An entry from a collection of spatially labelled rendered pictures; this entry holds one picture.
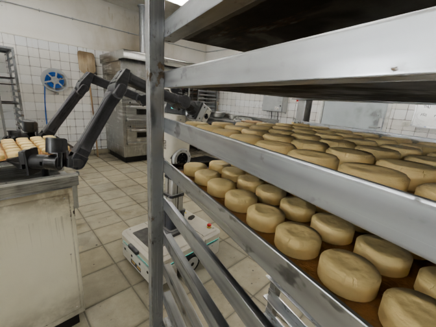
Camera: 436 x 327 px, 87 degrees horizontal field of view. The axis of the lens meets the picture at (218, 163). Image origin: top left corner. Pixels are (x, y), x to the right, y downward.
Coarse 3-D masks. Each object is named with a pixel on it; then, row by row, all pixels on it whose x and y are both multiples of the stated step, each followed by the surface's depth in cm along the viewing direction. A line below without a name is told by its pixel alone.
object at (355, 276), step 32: (224, 192) 38; (256, 192) 38; (256, 224) 29; (288, 224) 27; (320, 224) 28; (352, 224) 28; (288, 256) 25; (320, 256) 22; (352, 256) 22; (384, 256) 22; (416, 256) 25; (352, 288) 19; (384, 288) 21; (416, 288) 21; (384, 320) 17; (416, 320) 16
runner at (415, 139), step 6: (324, 126) 62; (330, 126) 61; (336, 126) 59; (366, 132) 53; (372, 132) 52; (378, 132) 51; (384, 132) 50; (408, 138) 46; (414, 138) 45; (420, 138) 45; (426, 138) 44; (432, 138) 43
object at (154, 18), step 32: (160, 0) 42; (160, 32) 43; (160, 64) 45; (160, 96) 46; (160, 128) 48; (160, 160) 50; (160, 192) 52; (160, 224) 54; (160, 256) 56; (160, 288) 59; (160, 320) 61
